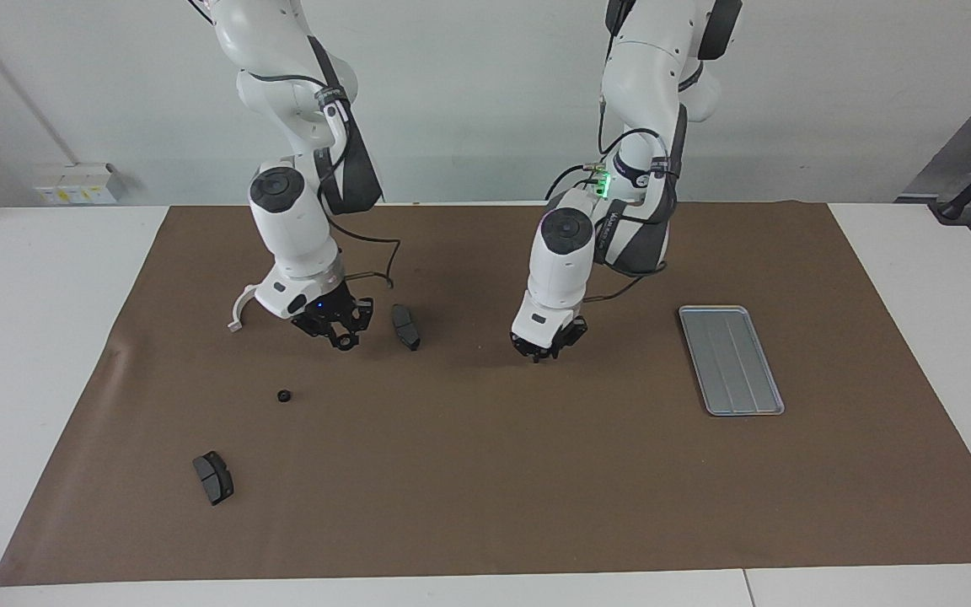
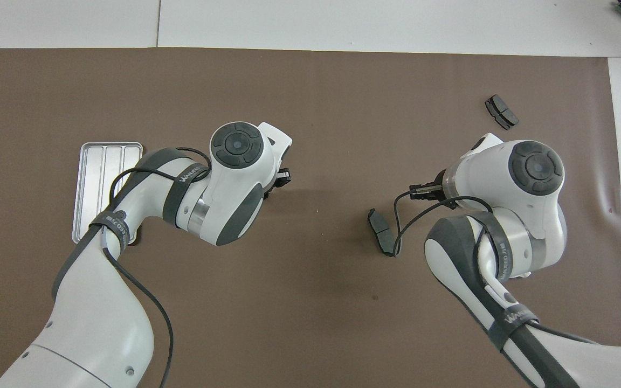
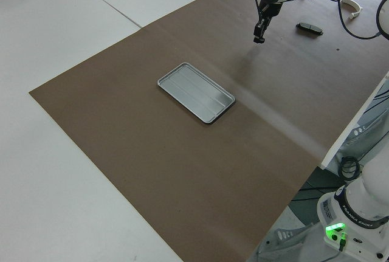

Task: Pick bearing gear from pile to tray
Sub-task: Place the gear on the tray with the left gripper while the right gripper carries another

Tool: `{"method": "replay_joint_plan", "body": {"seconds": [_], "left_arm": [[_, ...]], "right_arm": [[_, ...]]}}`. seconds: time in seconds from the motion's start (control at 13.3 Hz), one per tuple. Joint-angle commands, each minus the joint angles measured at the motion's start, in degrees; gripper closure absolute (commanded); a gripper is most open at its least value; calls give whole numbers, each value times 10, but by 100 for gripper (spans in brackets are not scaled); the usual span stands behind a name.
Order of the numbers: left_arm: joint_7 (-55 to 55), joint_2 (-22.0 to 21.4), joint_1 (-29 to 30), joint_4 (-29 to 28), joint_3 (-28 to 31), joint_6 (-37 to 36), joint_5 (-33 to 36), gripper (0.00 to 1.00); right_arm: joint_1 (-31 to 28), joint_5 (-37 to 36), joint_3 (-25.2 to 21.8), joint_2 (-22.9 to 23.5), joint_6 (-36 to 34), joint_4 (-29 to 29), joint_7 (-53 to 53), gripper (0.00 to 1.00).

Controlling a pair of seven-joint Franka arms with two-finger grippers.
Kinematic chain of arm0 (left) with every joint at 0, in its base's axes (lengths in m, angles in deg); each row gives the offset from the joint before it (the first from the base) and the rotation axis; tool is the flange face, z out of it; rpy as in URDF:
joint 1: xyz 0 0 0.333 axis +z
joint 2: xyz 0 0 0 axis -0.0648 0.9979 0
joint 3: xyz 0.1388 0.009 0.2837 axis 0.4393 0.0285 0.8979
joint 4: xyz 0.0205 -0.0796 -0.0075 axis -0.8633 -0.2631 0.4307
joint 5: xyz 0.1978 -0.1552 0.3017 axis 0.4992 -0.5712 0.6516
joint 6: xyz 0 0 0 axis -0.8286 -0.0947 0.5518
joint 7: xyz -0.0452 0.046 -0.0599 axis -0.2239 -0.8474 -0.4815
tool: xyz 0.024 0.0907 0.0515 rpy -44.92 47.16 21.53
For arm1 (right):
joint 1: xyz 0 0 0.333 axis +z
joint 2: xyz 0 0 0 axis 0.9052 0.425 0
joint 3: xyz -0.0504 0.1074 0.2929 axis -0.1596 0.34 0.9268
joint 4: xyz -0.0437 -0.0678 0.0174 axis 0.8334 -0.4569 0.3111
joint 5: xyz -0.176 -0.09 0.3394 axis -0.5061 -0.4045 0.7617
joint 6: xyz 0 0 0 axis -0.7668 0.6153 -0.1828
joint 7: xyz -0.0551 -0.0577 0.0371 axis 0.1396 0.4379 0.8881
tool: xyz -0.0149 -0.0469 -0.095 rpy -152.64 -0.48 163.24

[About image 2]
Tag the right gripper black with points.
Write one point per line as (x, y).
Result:
(441, 188)

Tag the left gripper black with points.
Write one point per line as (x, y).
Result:
(283, 178)

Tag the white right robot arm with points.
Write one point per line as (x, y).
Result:
(483, 172)

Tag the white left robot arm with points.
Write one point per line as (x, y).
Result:
(89, 323)

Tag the silver metal tray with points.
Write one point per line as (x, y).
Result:
(92, 178)

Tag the long grey brake pad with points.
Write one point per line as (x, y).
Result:
(379, 229)

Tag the brown table mat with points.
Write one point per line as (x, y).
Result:
(343, 108)

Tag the short grey brake pad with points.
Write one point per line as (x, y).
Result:
(502, 112)

